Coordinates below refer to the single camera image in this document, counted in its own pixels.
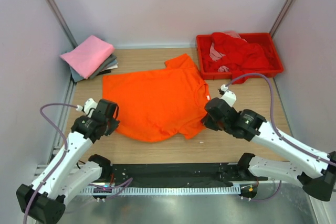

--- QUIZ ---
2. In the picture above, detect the orange t-shirt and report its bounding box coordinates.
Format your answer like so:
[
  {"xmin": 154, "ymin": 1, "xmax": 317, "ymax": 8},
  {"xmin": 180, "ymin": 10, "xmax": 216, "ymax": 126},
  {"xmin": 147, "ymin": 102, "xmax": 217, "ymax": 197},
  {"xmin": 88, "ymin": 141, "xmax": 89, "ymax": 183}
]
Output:
[{"xmin": 102, "ymin": 54, "xmax": 210, "ymax": 143}]

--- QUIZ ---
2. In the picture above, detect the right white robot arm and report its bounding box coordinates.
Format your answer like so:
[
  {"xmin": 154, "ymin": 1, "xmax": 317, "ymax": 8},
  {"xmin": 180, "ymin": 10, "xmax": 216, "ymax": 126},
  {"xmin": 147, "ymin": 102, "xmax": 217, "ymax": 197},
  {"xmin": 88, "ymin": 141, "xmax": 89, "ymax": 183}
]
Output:
[{"xmin": 202, "ymin": 98, "xmax": 335, "ymax": 201}]

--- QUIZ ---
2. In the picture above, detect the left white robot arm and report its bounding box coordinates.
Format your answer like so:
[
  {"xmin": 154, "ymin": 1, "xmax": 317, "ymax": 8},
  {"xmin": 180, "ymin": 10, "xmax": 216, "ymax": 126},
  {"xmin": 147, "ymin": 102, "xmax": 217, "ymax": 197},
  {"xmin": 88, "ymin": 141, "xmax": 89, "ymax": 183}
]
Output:
[{"xmin": 16, "ymin": 99, "xmax": 120, "ymax": 223}]

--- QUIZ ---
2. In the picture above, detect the folded black t-shirt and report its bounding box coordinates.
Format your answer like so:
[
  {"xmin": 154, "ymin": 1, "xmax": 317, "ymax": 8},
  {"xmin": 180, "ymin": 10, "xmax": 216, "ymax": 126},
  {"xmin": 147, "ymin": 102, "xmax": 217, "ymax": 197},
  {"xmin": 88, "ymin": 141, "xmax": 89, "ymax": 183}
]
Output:
[{"xmin": 89, "ymin": 69, "xmax": 112, "ymax": 80}]

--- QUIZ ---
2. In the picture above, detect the folded grey t-shirt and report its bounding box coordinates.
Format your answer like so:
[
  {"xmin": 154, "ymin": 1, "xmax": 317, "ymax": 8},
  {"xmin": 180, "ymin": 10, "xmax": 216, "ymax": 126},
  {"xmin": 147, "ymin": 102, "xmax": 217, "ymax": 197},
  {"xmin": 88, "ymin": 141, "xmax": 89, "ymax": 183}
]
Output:
[{"xmin": 69, "ymin": 54, "xmax": 119, "ymax": 83}]

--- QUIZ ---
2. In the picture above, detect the folded pink t-shirt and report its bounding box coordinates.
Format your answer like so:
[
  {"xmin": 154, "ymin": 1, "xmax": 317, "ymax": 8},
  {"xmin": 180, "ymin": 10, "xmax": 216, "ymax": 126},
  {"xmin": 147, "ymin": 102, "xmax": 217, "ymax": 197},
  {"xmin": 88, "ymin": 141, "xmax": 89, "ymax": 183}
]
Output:
[{"xmin": 60, "ymin": 35, "xmax": 115, "ymax": 79}]

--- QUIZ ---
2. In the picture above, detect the red t-shirt pile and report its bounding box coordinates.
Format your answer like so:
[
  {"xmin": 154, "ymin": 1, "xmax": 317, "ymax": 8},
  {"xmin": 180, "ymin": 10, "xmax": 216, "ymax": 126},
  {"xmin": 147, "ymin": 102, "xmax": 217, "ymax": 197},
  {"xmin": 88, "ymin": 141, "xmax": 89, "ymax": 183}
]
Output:
[{"xmin": 203, "ymin": 32, "xmax": 274, "ymax": 79}]

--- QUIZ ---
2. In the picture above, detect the pink t-shirt in bin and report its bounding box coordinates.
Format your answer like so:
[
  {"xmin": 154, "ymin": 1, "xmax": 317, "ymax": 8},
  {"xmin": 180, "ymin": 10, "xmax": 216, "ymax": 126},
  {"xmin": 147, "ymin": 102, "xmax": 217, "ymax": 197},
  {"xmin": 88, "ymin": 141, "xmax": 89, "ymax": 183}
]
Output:
[{"xmin": 209, "ymin": 30, "xmax": 246, "ymax": 72}]

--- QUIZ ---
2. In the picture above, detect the red plastic bin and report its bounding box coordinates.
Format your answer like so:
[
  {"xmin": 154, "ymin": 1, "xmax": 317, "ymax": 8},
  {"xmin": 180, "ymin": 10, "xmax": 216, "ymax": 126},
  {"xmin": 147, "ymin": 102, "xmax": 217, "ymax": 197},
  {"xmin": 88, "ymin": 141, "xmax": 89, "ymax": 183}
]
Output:
[{"xmin": 196, "ymin": 31, "xmax": 284, "ymax": 80}]

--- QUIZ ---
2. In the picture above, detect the slotted cable duct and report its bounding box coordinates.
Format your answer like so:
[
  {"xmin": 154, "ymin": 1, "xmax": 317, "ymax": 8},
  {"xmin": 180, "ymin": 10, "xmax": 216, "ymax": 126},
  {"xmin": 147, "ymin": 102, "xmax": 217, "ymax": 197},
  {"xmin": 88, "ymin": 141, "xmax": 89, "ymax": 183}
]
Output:
[{"xmin": 77, "ymin": 184, "xmax": 241, "ymax": 197}]

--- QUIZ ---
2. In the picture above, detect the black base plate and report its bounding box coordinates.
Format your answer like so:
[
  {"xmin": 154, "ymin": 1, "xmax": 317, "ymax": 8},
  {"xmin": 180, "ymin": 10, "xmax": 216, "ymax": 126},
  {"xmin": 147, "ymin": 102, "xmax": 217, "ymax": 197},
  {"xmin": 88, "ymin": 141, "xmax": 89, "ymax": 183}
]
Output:
[{"xmin": 96, "ymin": 163, "xmax": 267, "ymax": 188}]

